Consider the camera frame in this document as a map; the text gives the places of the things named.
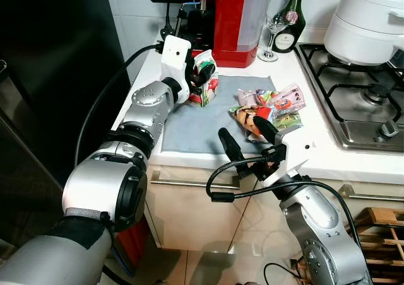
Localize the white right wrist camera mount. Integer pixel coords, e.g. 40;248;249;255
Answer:
262;126;315;189

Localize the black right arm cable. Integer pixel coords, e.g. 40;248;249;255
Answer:
206;158;357;241

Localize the orange red board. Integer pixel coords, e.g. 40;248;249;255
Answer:
116;217;153;274

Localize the orange yellow snack packet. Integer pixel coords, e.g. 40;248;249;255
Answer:
228;105;269;144

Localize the tall black appliance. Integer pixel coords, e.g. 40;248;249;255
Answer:
0;0;132;254

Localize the silver hob knob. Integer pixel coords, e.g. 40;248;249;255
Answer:
377;121;400;139

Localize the red coffee machine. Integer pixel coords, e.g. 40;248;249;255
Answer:
150;0;270;69

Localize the clear wine glass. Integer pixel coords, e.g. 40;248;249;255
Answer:
257;0;297;63

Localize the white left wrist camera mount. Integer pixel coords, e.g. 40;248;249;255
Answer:
158;35;194;104

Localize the wooden slatted rack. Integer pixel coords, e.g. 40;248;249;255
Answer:
352;206;404;285

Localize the grey cloth mat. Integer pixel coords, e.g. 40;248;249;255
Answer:
160;75;279;155

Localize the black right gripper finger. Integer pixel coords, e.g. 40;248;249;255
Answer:
252;115;280;147
218;127;247;167

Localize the metal drawer handle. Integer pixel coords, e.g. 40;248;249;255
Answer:
150;177;244;191
338;184;404;204

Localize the steel gas hob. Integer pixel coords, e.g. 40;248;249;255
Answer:
295;42;404;154

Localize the mauve snack packet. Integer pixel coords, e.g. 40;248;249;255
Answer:
236;88;273;109

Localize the green white snack packet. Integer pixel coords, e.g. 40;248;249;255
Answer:
271;110;305;137

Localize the dark green wine bottle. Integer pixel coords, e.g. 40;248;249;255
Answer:
271;0;307;54

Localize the cream kitchen cabinet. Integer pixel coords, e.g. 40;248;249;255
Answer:
144;164;404;255

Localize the white cooking pot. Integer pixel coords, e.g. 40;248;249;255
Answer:
323;0;404;67

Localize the white red fruit snack packet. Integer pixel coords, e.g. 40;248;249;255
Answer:
189;49;220;108

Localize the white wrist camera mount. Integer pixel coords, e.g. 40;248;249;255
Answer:
262;126;315;189
158;35;194;104

